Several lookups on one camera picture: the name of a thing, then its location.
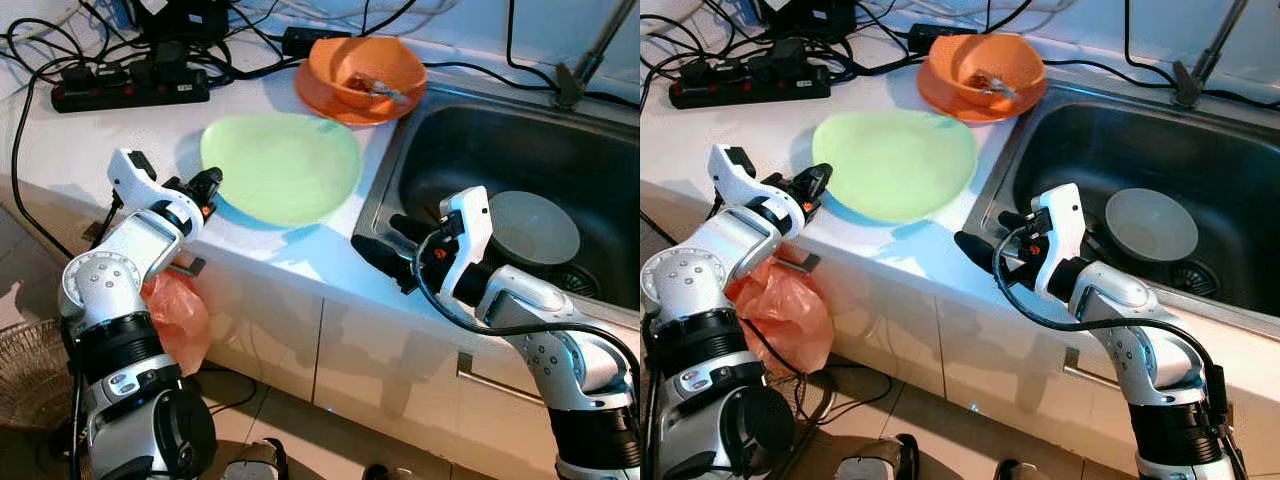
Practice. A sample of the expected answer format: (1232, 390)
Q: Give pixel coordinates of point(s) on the black power strip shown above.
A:
(750, 88)
(130, 92)

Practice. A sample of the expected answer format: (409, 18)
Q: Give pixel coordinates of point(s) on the white kitchen base cabinet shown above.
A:
(380, 360)
(950, 360)

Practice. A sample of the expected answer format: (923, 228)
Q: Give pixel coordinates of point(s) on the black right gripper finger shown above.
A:
(983, 256)
(1013, 221)
(410, 227)
(385, 262)

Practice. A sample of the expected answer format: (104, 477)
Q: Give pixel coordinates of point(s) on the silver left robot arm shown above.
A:
(110, 280)
(690, 290)

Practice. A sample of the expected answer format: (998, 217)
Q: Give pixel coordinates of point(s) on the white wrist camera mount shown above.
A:
(118, 175)
(470, 225)
(1062, 225)
(722, 172)

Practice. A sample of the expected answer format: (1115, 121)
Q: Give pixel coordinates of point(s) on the light green plate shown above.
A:
(895, 165)
(280, 170)

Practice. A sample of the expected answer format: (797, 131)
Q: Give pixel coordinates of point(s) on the white bowl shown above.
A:
(1150, 225)
(535, 230)

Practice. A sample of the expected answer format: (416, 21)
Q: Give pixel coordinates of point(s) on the orange plastic bowl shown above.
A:
(965, 60)
(340, 65)

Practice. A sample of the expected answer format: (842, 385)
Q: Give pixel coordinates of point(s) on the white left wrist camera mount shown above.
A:
(722, 172)
(118, 175)

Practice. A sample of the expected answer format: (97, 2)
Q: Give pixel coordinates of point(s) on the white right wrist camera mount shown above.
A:
(1062, 225)
(470, 225)

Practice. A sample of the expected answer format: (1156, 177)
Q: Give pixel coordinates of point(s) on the stainless steel sink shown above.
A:
(1100, 140)
(470, 150)

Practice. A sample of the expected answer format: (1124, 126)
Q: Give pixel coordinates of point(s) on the black electronic box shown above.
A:
(190, 20)
(815, 18)

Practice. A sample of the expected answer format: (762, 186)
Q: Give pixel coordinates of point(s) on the black plug adapter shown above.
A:
(168, 60)
(790, 55)

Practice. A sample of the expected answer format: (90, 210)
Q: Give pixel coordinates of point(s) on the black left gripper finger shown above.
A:
(815, 176)
(208, 180)

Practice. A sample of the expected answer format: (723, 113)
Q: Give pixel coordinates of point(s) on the small metal utensil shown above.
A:
(385, 92)
(1000, 86)

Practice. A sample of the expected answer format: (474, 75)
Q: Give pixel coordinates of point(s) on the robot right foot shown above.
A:
(390, 473)
(1025, 472)

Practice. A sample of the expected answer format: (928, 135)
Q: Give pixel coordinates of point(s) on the black power adapter brick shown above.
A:
(315, 40)
(940, 36)

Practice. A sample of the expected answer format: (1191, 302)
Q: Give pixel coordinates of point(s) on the dark metal faucet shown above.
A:
(1188, 85)
(570, 88)

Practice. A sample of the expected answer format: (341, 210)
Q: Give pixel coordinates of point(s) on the orange plastic plate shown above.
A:
(320, 105)
(940, 102)

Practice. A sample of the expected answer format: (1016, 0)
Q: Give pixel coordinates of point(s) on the orange plastic bag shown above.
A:
(790, 320)
(180, 320)

